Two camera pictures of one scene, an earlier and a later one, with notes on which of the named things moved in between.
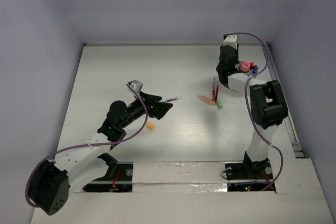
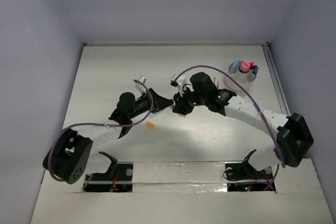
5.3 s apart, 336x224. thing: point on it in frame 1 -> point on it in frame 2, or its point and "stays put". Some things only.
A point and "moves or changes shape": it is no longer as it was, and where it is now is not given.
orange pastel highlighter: (206, 99) moves or changes shape
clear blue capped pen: (254, 71) stays put
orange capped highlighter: (150, 125) stays put
